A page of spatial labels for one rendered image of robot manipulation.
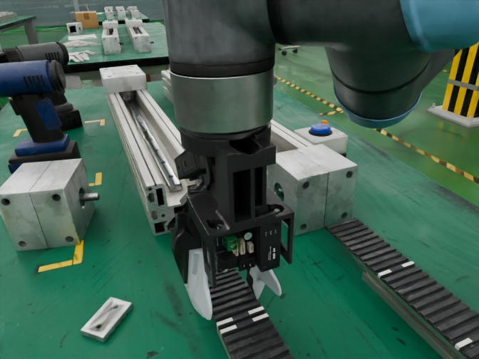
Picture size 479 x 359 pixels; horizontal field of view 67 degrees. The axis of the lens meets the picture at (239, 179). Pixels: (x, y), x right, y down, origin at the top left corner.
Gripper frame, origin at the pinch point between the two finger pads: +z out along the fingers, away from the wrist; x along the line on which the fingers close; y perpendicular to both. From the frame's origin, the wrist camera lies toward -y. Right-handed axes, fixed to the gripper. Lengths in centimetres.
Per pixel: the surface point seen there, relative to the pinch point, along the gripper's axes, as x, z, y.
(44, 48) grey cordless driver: -18, -18, -77
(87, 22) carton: 0, -2, -398
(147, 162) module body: -3.3, -5.2, -26.4
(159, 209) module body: -3.6, -1.2, -18.2
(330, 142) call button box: 31.5, -2.2, -26.4
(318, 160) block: 19.7, -6.3, -13.1
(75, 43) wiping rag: -13, 2, -261
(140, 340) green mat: -9.8, 3.2, -0.6
